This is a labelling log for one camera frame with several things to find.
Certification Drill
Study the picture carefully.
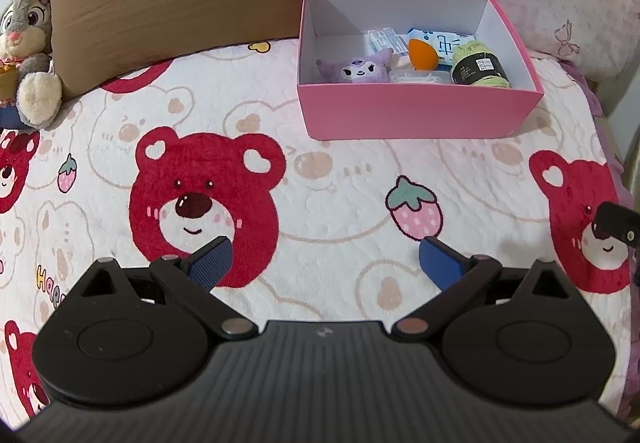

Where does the orange makeup sponge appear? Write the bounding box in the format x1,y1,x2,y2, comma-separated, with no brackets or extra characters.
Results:
407,38,441,72

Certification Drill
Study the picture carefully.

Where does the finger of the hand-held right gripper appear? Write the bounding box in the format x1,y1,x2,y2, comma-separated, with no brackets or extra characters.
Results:
591,202,640,245

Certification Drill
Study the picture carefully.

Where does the clear floss pick box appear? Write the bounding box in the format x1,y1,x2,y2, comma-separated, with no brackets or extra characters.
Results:
389,67,451,85

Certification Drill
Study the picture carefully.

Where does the green yarn ball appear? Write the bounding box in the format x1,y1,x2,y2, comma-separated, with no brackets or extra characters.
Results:
451,39,512,90

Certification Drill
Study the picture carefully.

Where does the bear printed blanket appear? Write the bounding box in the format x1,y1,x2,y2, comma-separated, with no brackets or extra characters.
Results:
0,38,633,424

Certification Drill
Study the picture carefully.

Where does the grey rabbit plush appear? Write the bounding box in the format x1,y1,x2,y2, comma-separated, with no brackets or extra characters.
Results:
0,0,63,128

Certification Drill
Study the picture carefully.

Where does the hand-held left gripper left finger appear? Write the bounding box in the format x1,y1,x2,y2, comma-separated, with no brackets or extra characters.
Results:
65,236,260,340

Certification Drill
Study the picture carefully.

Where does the white wipes packet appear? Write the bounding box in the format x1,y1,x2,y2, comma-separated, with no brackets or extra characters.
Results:
367,28,408,54

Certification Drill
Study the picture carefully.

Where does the pink cardboard box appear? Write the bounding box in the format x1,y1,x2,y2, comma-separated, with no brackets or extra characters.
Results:
296,0,544,141

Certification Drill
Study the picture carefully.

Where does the blue tissue pack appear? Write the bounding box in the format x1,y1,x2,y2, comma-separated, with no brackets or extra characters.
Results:
406,27,473,61

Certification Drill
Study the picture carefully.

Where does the brown embroidered pillow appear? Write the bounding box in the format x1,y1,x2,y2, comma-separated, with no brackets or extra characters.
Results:
47,0,341,98

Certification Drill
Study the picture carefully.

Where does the purple plush toy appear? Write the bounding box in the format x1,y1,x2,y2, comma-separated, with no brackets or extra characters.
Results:
316,48,396,84

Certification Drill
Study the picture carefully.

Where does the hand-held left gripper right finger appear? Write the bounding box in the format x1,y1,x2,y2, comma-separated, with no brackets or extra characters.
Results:
391,236,576,343

